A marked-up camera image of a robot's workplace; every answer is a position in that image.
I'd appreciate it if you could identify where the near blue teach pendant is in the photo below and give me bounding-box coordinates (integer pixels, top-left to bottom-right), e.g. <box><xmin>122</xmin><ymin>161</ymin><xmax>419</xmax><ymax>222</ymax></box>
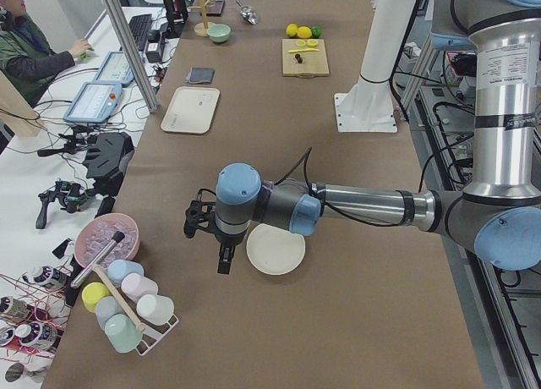
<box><xmin>63</xmin><ymin>81</ymin><xmax>123</xmax><ymax>124</ymax></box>

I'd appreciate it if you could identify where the whole yellow lemon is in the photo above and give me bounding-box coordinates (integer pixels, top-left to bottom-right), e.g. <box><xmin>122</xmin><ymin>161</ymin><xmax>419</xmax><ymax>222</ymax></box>
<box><xmin>286</xmin><ymin>24</ymin><xmax>298</xmax><ymax>38</ymax></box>
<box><xmin>296</xmin><ymin>26</ymin><xmax>313</xmax><ymax>39</ymax></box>

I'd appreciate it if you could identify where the mint plastic cup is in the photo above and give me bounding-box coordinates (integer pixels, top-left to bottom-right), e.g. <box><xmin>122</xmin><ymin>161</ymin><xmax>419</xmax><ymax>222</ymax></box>
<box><xmin>104</xmin><ymin>314</ymin><xmax>143</xmax><ymax>353</ymax></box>

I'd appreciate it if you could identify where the pink bowl with ice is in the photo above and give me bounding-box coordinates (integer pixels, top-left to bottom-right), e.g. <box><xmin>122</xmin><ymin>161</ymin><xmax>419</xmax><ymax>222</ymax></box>
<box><xmin>74</xmin><ymin>213</ymin><xmax>139</xmax><ymax>268</ymax></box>

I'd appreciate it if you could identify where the cream rectangular tray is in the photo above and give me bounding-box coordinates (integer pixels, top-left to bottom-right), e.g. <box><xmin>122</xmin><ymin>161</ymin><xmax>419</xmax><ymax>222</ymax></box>
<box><xmin>161</xmin><ymin>86</ymin><xmax>220</xmax><ymax>134</ymax></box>

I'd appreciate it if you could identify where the wooden cutting board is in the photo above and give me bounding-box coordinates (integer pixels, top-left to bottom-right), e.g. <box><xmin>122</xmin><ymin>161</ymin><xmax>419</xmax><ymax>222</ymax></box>
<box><xmin>281</xmin><ymin>39</ymin><xmax>330</xmax><ymax>77</ymax></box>

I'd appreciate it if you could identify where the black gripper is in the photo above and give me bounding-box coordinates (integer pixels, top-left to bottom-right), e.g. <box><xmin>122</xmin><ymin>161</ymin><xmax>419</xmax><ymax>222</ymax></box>
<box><xmin>183</xmin><ymin>200</ymin><xmax>246</xmax><ymax>274</ymax></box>

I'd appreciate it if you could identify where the far blue teach pendant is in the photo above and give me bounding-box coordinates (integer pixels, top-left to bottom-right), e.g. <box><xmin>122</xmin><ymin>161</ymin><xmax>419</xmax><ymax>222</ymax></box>
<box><xmin>94</xmin><ymin>51</ymin><xmax>134</xmax><ymax>87</ymax></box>

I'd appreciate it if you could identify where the yellow plastic knife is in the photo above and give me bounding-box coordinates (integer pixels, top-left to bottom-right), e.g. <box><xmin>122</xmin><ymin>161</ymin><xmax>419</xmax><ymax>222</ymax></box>
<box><xmin>288</xmin><ymin>47</ymin><xmax>320</xmax><ymax>54</ymax></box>

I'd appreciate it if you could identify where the black keyboard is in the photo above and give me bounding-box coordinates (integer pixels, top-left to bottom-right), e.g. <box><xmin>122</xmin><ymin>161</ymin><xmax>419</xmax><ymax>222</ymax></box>
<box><xmin>128</xmin><ymin>14</ymin><xmax>152</xmax><ymax>50</ymax></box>

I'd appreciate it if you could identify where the aluminium frame post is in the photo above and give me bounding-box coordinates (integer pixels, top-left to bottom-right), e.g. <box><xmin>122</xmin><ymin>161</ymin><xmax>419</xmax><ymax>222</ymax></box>
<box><xmin>102</xmin><ymin>0</ymin><xmax>158</xmax><ymax>113</ymax></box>

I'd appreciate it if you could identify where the yellow plastic cup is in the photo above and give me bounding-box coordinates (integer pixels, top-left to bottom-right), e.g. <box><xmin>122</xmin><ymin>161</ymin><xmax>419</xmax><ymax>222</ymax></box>
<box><xmin>81</xmin><ymin>282</ymin><xmax>111</xmax><ymax>313</ymax></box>

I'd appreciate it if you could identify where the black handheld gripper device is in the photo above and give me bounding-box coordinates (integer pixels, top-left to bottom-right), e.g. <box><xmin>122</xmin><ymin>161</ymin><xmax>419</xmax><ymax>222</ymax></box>
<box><xmin>36</xmin><ymin>180</ymin><xmax>96</xmax><ymax>229</ymax></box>

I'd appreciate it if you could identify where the metal scoop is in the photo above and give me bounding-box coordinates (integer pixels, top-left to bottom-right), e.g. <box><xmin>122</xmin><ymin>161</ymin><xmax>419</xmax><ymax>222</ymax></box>
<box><xmin>235</xmin><ymin>0</ymin><xmax>260</xmax><ymax>25</ymax></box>

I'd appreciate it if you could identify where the green lime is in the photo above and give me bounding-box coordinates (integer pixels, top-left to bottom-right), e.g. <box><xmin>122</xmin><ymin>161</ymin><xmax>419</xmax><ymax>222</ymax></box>
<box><xmin>311</xmin><ymin>26</ymin><xmax>322</xmax><ymax>38</ymax></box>

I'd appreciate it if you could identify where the round cream plate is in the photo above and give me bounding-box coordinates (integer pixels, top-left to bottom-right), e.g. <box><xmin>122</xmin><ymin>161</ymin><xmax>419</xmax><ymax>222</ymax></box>
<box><xmin>246</xmin><ymin>224</ymin><xmax>306</xmax><ymax>276</ymax></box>

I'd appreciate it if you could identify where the wooden cup tree stand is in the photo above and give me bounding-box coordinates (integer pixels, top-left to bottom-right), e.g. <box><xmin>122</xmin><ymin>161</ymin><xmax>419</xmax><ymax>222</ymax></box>
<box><xmin>190</xmin><ymin>0</ymin><xmax>215</xmax><ymax>37</ymax></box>

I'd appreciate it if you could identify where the mint green bowl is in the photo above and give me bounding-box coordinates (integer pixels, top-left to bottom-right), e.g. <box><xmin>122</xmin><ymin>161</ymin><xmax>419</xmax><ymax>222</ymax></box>
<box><xmin>207</xmin><ymin>24</ymin><xmax>232</xmax><ymax>44</ymax></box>

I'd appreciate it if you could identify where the pink plastic cup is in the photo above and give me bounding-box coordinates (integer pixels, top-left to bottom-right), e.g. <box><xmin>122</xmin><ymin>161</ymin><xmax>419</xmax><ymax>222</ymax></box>
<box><xmin>121</xmin><ymin>272</ymin><xmax>159</xmax><ymax>303</ymax></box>

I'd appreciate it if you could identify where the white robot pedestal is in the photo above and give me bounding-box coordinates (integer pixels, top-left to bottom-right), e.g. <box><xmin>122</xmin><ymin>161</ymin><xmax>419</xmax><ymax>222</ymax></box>
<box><xmin>335</xmin><ymin>0</ymin><xmax>417</xmax><ymax>133</ymax></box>

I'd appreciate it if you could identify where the person in green vest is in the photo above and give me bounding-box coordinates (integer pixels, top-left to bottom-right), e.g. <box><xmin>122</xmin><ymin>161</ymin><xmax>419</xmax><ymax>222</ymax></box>
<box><xmin>1</xmin><ymin>0</ymin><xmax>93</xmax><ymax>106</ymax></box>

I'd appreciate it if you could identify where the blue teach pendant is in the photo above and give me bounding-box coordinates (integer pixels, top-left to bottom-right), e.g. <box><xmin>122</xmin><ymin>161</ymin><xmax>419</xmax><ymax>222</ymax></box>
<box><xmin>94</xmin><ymin>51</ymin><xmax>134</xmax><ymax>87</ymax></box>
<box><xmin>63</xmin><ymin>81</ymin><xmax>123</xmax><ymax>124</ymax></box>

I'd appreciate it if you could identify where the metal muddler stick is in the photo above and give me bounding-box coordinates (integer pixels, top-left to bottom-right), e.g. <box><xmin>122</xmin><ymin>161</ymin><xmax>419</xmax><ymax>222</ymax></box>
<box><xmin>70</xmin><ymin>231</ymin><xmax>125</xmax><ymax>289</ymax></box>

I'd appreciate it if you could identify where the white plastic cup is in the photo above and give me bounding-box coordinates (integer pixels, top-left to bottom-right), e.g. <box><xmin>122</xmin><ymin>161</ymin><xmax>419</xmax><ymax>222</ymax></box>
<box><xmin>136</xmin><ymin>294</ymin><xmax>174</xmax><ymax>326</ymax></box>

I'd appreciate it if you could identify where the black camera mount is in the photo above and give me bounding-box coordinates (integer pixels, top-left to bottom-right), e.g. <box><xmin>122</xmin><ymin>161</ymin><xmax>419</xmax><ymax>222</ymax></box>
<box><xmin>37</xmin><ymin>125</ymin><xmax>134</xmax><ymax>197</ymax></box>

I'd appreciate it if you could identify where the blue plastic cup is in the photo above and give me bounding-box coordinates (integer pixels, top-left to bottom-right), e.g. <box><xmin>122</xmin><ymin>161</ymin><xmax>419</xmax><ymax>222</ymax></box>
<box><xmin>107</xmin><ymin>260</ymin><xmax>145</xmax><ymax>285</ymax></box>

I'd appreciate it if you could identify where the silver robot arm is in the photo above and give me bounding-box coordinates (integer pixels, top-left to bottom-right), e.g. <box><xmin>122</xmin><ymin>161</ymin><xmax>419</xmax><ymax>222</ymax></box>
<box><xmin>183</xmin><ymin>0</ymin><xmax>540</xmax><ymax>273</ymax></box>

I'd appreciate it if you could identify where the white cup rack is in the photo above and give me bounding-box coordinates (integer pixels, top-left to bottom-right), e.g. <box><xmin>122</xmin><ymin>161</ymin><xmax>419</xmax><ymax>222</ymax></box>
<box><xmin>92</xmin><ymin>265</ymin><xmax>180</xmax><ymax>357</ymax></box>

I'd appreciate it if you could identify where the grey plastic cup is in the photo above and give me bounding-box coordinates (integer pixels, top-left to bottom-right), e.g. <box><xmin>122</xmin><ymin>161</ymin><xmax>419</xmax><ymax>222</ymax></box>
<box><xmin>95</xmin><ymin>296</ymin><xmax>123</xmax><ymax>331</ymax></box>

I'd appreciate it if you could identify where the grey folded cloth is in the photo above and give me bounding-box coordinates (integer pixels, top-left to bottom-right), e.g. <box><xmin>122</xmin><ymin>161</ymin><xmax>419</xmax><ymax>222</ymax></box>
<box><xmin>186</xmin><ymin>67</ymin><xmax>215</xmax><ymax>85</ymax></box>

